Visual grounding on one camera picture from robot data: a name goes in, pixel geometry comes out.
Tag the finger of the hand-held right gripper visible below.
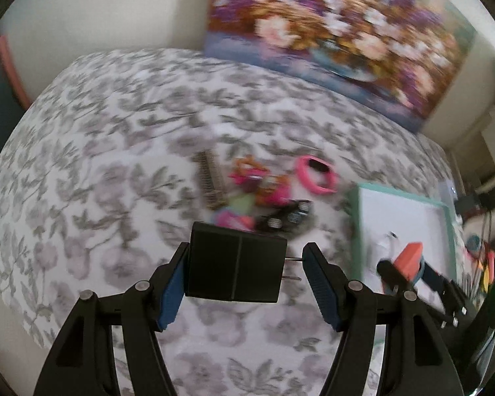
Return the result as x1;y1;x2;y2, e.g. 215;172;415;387
376;258;406;296
421;261;452;293

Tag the pink wristband watch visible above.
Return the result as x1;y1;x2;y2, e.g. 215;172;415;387
296;154;339;195

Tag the grey floral blanket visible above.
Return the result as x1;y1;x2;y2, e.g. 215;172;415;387
0;47;454;396

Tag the patterned metal hair clip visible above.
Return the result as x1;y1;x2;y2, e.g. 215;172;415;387
197;150;225;209

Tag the flower painting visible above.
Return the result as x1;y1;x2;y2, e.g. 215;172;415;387
203;0;477;133

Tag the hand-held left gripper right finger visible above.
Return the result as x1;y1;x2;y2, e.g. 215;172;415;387
302;243;465;396

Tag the pink and orange toy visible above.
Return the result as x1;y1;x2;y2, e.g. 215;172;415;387
230;156;291;207

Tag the light green toy piece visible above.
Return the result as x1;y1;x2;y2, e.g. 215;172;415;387
225;195;257;218

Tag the pink door frame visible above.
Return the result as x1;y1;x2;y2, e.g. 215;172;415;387
0;35;31;110

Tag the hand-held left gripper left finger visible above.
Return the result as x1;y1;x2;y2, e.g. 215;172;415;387
33;243;190;396

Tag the white tray with teal rim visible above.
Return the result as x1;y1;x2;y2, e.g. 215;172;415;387
346;182;458;312

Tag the orange block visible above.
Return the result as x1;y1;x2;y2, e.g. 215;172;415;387
394;242;424;284

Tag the black beaded bracelet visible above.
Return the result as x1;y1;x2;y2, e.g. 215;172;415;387
256;199;313;234

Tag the black power adapter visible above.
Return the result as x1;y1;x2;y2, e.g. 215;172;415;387
184;221;303;303

